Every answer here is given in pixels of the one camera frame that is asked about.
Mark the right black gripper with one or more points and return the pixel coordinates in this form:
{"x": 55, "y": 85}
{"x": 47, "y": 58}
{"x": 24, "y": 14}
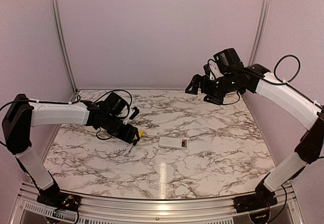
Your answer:
{"x": 196, "y": 81}

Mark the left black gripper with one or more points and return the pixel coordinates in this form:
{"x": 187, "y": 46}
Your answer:
{"x": 128, "y": 134}

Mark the yellow handled screwdriver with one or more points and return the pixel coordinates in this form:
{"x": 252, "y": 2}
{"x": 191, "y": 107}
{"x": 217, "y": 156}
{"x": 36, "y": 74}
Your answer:
{"x": 139, "y": 134}

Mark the white remote control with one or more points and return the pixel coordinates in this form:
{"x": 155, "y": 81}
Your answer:
{"x": 170, "y": 142}

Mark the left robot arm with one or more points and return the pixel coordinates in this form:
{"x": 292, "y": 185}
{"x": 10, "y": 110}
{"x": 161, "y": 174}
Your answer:
{"x": 111, "y": 115}

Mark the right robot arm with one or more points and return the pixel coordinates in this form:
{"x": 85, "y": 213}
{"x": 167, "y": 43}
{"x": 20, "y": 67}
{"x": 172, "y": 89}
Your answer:
{"x": 225, "y": 73}

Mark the battery in remote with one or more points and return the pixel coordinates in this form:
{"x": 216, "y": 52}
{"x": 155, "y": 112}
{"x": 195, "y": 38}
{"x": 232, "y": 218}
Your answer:
{"x": 184, "y": 143}

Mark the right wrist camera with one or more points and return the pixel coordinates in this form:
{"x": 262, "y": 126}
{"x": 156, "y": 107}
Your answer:
{"x": 208, "y": 72}

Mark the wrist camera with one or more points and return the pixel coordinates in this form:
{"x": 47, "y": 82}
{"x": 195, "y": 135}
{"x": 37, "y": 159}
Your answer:
{"x": 208, "y": 72}
{"x": 133, "y": 113}

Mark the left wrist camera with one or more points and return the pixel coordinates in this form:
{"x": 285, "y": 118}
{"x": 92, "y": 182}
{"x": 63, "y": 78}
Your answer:
{"x": 133, "y": 113}

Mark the front aluminium rail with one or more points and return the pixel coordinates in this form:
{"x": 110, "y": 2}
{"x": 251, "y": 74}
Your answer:
{"x": 98, "y": 209}

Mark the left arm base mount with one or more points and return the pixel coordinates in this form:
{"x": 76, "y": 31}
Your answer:
{"x": 59, "y": 201}

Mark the right aluminium frame post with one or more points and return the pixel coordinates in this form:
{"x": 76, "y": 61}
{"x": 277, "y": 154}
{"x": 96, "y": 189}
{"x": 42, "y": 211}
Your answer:
{"x": 260, "y": 31}

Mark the aluminium frame post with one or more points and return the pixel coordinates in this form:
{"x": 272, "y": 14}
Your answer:
{"x": 260, "y": 31}
{"x": 62, "y": 45}

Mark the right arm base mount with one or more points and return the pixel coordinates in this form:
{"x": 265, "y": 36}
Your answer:
{"x": 262, "y": 198}

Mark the left aluminium frame post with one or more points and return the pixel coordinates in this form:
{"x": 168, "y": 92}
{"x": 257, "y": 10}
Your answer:
{"x": 62, "y": 45}

